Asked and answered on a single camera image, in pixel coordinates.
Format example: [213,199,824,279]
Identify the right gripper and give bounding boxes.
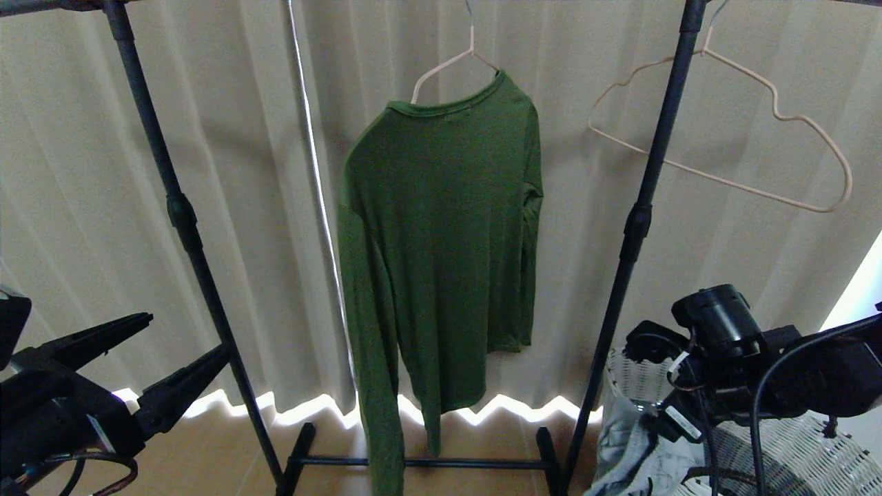
[644,371,760,443]

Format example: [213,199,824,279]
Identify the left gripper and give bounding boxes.
[0,311,232,484]

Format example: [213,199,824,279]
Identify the pale grey garment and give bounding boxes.
[584,391,712,496]

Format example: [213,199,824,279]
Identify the pink clothes hanger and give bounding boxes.
[587,0,854,214]
[411,0,502,105]

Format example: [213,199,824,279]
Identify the green sleeveless shirt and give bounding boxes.
[336,68,544,496]

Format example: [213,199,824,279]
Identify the white laundry basket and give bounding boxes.
[602,347,882,496]

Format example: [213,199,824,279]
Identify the black clothes rack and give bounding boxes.
[0,0,882,496]

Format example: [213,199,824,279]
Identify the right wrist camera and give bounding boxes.
[623,320,690,365]

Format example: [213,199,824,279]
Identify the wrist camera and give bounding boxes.
[0,292,32,370]
[623,320,690,365]

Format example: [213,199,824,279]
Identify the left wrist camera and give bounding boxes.
[0,292,32,370]

